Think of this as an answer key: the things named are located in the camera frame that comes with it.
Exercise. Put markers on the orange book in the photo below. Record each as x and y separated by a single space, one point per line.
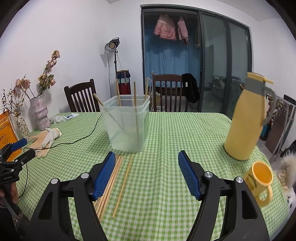
7 129

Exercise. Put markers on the pink white ribbed vase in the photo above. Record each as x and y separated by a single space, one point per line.
39 111

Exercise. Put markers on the white crumpled cloth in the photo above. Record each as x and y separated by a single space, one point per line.
59 118

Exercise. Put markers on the sliding glass door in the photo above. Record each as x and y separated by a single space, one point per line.
212 51

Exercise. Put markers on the olive hanging cloth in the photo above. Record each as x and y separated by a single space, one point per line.
197 37

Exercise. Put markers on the long wooden chopstick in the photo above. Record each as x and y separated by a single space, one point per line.
135 97
118 92
98 99
146 88

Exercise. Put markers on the green checked tablecloth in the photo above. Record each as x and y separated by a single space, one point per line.
166 139

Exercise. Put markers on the small pink jacket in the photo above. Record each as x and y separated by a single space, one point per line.
182 30

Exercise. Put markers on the bunch of wooden chopsticks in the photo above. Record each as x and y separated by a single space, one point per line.
104 206

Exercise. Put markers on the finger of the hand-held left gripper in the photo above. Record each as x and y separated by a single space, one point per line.
18 144
26 155

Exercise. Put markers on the dried flower bouquet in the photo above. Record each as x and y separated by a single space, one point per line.
22 83

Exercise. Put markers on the dried twig bunch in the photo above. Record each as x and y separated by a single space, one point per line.
14 110

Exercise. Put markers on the yellow bear mug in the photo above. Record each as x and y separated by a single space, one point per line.
253 185

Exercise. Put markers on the red blue fringed decoration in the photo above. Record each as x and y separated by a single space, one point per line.
123 89

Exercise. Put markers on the black jacket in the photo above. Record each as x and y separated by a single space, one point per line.
190 88

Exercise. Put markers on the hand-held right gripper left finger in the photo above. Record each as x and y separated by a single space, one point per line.
105 176

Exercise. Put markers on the row of brown hanging pieces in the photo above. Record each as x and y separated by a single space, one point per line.
278 104

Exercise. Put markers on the small floral vase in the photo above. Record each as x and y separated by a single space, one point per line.
23 127

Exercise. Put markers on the clear plastic container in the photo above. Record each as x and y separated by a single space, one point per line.
124 139

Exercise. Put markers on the dark potted plant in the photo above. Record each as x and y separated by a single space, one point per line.
217 83

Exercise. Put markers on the large pink jacket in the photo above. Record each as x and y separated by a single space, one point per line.
165 27

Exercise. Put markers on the dark wooden chair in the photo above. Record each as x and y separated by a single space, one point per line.
78 87
166 77

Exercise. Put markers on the dark brown panel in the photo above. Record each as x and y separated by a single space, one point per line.
274 139

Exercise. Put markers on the red and blue object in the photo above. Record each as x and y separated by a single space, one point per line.
265 132

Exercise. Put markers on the person's left hand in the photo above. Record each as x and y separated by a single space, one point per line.
10 194

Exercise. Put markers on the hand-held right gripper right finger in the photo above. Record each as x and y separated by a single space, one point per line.
188 176

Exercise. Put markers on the metal drying rack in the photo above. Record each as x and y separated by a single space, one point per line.
283 135

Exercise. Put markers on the studio light on stand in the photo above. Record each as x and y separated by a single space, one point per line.
110 45

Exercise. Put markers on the blue curtain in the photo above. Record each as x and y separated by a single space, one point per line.
166 58

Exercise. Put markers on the fluffy white dog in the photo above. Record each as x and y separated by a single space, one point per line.
288 171

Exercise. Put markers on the white work glove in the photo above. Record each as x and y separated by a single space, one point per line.
52 136

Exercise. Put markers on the yellow thermos jug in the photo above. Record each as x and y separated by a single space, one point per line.
242 120

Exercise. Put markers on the yellowish work glove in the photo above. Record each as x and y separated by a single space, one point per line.
40 143

